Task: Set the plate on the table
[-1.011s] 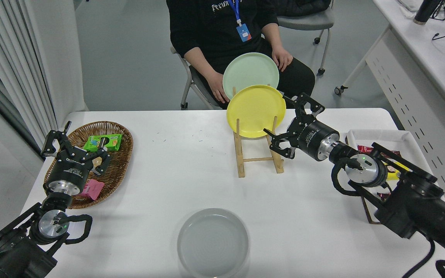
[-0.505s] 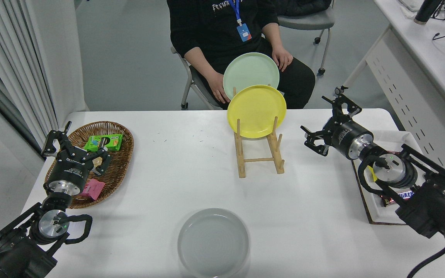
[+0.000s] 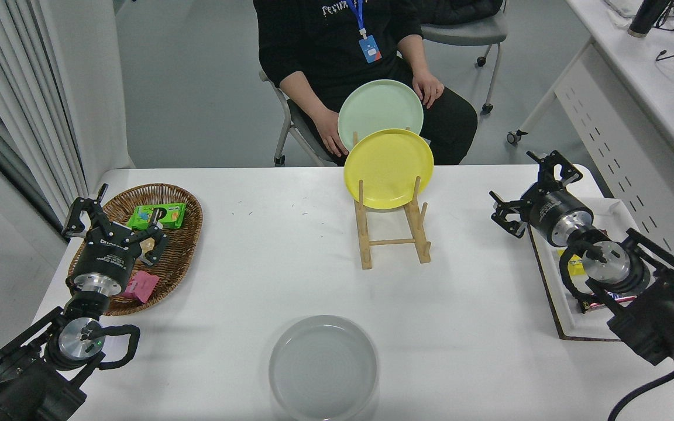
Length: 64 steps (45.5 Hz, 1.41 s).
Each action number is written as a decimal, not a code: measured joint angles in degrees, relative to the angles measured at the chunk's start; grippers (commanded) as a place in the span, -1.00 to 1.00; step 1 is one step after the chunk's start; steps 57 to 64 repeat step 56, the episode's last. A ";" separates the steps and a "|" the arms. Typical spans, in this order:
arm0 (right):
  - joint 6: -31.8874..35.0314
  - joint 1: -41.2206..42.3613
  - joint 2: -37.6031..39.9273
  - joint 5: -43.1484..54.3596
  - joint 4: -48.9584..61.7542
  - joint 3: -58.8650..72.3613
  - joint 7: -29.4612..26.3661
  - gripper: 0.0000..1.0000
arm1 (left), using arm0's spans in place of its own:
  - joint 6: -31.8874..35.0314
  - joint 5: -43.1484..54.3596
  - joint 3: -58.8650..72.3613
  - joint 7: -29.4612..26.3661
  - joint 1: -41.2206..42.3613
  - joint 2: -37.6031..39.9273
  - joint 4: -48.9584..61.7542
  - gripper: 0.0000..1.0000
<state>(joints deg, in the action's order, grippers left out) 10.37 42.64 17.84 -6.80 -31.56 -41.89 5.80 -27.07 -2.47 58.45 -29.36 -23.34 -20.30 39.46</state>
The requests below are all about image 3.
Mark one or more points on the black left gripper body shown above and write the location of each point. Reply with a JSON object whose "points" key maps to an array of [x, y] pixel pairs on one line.
{"points": [[106, 254]]}

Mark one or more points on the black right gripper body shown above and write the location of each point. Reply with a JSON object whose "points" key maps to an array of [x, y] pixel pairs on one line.
{"points": [[553, 211]]}

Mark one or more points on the grey plate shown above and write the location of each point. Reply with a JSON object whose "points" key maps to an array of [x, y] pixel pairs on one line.
{"points": [[322, 368]]}

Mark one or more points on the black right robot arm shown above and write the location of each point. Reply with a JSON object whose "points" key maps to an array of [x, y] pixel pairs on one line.
{"points": [[664, 316]]}

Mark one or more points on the person's right forearm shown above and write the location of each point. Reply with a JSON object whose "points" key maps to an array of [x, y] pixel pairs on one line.
{"points": [[308, 96]]}

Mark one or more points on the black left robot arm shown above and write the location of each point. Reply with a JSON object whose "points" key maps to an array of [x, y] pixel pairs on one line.
{"points": [[21, 386]]}

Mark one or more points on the person's left forearm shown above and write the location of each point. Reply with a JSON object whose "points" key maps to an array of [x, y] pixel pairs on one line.
{"points": [[413, 55]]}

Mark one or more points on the yellow plate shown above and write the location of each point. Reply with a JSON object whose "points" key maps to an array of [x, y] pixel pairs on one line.
{"points": [[389, 169]]}

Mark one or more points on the wooden plate rack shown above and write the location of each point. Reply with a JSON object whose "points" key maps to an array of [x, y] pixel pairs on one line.
{"points": [[364, 245]]}

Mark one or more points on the pale green plate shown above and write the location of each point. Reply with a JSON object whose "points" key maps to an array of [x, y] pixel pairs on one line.
{"points": [[372, 108]]}

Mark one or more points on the person's left hand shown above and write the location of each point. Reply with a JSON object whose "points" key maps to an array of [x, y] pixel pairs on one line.
{"points": [[429, 90]]}

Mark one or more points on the person's right hand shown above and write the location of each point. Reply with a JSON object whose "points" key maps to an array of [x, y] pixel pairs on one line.
{"points": [[331, 131]]}

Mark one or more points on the tan snack packet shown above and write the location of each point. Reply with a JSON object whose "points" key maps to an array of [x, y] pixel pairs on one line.
{"points": [[150, 244]]}

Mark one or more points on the brown wicker basket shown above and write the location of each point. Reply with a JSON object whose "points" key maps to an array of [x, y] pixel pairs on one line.
{"points": [[179, 251]]}

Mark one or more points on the green snack packet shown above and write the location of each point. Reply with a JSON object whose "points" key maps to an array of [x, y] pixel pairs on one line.
{"points": [[138, 219]]}

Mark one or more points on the pink snack packet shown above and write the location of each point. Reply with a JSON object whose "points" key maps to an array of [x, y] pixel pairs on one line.
{"points": [[141, 286]]}

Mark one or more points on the yellow snack packet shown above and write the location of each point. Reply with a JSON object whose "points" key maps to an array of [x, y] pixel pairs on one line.
{"points": [[574, 266]]}

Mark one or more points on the white tray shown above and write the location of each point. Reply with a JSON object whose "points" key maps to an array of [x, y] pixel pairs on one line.
{"points": [[553, 280]]}

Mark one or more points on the brown Snickers bar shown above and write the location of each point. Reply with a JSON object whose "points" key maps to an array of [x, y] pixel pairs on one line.
{"points": [[591, 305]]}

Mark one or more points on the white desk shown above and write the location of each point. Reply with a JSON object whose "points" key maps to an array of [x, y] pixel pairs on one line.
{"points": [[647, 76]]}

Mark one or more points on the grey chair with casters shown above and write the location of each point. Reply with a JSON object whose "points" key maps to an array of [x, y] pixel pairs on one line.
{"points": [[471, 35]]}

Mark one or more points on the black jacket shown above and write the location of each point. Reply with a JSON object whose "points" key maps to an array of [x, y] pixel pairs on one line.
{"points": [[460, 9]]}

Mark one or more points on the black bottle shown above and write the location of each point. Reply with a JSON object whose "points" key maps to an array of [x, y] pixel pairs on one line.
{"points": [[644, 14]]}

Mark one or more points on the black eyeglasses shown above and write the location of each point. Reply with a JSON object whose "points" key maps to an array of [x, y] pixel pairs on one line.
{"points": [[669, 22]]}

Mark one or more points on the person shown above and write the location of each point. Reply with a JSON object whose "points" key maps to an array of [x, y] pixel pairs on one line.
{"points": [[325, 47]]}

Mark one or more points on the white frame chair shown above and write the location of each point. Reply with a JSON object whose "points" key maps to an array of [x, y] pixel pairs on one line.
{"points": [[296, 120]]}

